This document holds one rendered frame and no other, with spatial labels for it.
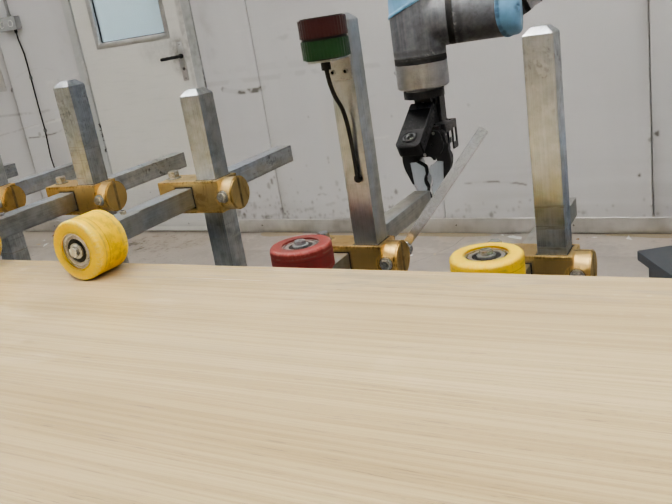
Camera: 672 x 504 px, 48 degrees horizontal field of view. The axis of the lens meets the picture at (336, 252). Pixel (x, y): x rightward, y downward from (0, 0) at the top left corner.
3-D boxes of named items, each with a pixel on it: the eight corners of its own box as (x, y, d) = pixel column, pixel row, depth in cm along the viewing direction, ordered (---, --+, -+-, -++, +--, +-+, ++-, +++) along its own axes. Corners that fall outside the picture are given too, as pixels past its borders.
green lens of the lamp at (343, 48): (317, 57, 96) (314, 39, 95) (359, 51, 93) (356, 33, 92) (294, 63, 91) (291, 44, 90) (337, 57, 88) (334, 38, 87)
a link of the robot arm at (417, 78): (436, 62, 123) (383, 68, 128) (439, 92, 124) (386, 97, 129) (454, 56, 130) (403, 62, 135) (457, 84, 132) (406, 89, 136)
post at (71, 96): (136, 345, 136) (67, 79, 122) (150, 346, 135) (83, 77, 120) (122, 354, 133) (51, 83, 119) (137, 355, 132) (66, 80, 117)
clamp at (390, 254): (328, 266, 112) (323, 234, 110) (412, 268, 105) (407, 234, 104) (310, 280, 107) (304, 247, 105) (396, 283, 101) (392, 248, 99)
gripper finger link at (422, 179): (443, 201, 139) (437, 152, 137) (432, 210, 134) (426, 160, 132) (427, 201, 141) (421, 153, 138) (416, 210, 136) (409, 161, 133)
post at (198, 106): (252, 375, 125) (192, 87, 111) (269, 377, 124) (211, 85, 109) (240, 385, 123) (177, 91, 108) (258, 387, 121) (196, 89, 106)
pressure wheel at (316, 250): (303, 309, 103) (288, 230, 100) (354, 312, 99) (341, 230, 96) (272, 333, 97) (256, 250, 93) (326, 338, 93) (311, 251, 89)
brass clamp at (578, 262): (494, 276, 100) (490, 241, 99) (599, 279, 94) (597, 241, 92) (480, 294, 95) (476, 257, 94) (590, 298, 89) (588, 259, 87)
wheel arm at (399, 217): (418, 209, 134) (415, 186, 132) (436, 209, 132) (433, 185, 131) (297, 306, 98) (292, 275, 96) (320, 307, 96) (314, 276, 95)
